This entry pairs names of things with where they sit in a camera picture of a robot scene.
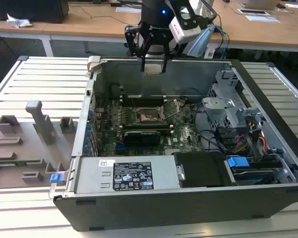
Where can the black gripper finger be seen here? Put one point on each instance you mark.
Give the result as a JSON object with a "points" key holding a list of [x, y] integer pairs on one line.
{"points": [[132, 39], [166, 57]]}

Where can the silver CPU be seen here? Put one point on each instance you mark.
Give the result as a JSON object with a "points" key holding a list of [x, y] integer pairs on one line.
{"points": [[154, 70]]}

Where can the metal locking lever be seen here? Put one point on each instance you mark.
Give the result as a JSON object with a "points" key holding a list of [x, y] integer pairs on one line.
{"points": [[132, 104]]}

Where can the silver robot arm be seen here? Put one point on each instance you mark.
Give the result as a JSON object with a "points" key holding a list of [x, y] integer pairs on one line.
{"points": [[206, 7]]}

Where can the RAM slot white clips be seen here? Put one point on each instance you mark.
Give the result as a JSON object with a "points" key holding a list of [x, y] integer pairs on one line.
{"points": [[149, 97], [149, 101], [146, 128]]}

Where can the CPU socket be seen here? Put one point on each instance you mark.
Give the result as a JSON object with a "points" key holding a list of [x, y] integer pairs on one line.
{"points": [[149, 118]]}

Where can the blue expansion slot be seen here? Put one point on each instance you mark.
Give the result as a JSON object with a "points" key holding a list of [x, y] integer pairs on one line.
{"points": [[121, 147]]}

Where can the black drive cover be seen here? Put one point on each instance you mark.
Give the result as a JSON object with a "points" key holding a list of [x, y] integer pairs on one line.
{"points": [[203, 168]]}

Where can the white paper sheet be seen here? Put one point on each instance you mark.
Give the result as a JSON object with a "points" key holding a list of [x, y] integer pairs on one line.
{"points": [[263, 19], [127, 9]]}

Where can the pale blue teach pendant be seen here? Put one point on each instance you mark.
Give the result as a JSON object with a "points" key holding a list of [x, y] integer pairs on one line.
{"points": [[201, 41]]}

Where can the wooden desk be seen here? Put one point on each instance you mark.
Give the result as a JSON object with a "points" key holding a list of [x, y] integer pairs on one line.
{"points": [[94, 26]]}

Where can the white power adapter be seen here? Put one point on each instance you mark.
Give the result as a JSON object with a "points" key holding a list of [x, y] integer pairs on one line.
{"points": [[209, 52]]}

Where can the silver disk bay cage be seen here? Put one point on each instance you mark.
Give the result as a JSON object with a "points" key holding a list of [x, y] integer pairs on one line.
{"points": [[218, 109]]}

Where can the green motherboard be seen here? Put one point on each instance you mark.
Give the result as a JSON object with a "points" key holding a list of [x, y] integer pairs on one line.
{"points": [[183, 134]]}

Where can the graphics card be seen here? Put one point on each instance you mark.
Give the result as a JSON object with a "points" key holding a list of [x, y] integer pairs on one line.
{"points": [[141, 140]]}

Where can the silver laptop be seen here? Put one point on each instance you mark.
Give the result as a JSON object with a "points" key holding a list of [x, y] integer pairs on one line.
{"points": [[262, 3]]}

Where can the black computer tower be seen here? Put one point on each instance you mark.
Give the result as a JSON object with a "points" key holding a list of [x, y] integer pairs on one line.
{"points": [[27, 10]]}

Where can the crumpled white paper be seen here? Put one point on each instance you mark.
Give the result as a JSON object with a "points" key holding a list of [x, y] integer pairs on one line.
{"points": [[18, 21]]}

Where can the small white sticker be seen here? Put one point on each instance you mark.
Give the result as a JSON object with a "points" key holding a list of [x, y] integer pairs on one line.
{"points": [[103, 163]]}

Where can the black power supply label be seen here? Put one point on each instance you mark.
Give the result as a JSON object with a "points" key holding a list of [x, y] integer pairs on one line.
{"points": [[132, 176]]}

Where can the blue disk carrier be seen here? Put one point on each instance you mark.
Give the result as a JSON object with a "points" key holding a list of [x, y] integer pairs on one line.
{"points": [[237, 163]]}

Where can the silver power supply unit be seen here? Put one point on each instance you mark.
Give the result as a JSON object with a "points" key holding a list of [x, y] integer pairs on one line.
{"points": [[94, 173]]}

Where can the black hard disk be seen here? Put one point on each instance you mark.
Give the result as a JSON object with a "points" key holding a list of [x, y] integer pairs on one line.
{"points": [[253, 174]]}

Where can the grey parts rack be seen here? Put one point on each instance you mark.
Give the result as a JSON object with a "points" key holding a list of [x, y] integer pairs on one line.
{"points": [[27, 148]]}

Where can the black PC case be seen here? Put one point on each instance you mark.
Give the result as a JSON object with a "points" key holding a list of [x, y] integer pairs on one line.
{"points": [[164, 210]]}

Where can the blue case latch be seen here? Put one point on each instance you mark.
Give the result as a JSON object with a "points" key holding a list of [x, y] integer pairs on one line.
{"points": [[57, 179]]}

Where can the green RAM stick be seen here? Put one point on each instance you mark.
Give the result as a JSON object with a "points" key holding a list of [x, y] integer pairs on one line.
{"points": [[22, 162]]}

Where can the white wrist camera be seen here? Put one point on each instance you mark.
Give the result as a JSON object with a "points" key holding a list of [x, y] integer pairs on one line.
{"points": [[182, 29]]}

